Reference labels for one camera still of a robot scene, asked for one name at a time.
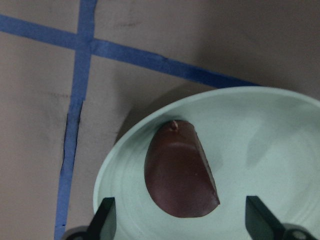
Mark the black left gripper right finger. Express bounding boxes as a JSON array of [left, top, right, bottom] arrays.
[[245, 196, 295, 240]]

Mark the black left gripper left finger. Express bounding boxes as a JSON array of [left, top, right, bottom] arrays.
[[86, 197, 117, 240]]

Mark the brown red bun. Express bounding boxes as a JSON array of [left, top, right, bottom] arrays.
[[144, 120, 220, 218]]

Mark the pale green plate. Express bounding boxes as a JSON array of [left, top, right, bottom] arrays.
[[93, 87, 320, 240]]

